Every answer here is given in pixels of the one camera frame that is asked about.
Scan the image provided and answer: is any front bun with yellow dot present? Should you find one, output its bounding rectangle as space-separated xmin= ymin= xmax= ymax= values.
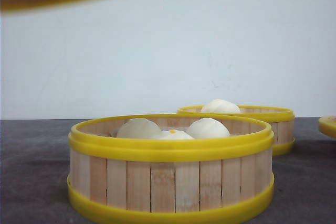
xmin=150 ymin=129 xmax=193 ymax=140

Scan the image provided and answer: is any left white steamed bun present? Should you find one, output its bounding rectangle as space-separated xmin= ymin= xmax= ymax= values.
xmin=117 ymin=118 xmax=162 ymax=139

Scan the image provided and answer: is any white bun in right basket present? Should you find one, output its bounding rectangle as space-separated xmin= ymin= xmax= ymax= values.
xmin=201 ymin=99 xmax=241 ymax=114

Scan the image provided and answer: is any yellow woven steamer lid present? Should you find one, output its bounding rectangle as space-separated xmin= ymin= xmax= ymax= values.
xmin=318 ymin=115 xmax=336 ymax=138

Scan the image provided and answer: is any white steamed bun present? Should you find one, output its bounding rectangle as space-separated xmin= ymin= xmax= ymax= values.
xmin=185 ymin=118 xmax=230 ymax=138
xmin=117 ymin=118 xmax=162 ymax=139

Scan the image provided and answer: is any right white steamed bun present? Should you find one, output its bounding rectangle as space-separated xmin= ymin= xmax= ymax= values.
xmin=185 ymin=118 xmax=230 ymax=138

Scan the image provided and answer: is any front bamboo steamer basket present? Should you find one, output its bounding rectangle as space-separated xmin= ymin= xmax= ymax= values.
xmin=67 ymin=115 xmax=274 ymax=223

